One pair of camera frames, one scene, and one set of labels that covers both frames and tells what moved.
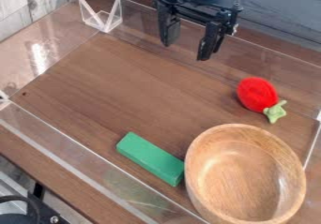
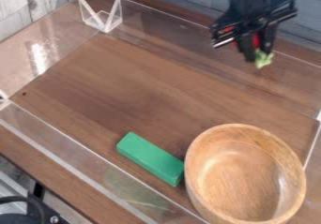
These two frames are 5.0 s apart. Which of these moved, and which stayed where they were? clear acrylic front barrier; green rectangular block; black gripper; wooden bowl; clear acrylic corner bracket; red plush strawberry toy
Moved: red plush strawberry toy; black gripper
Stayed: green rectangular block; wooden bowl; clear acrylic corner bracket; clear acrylic front barrier
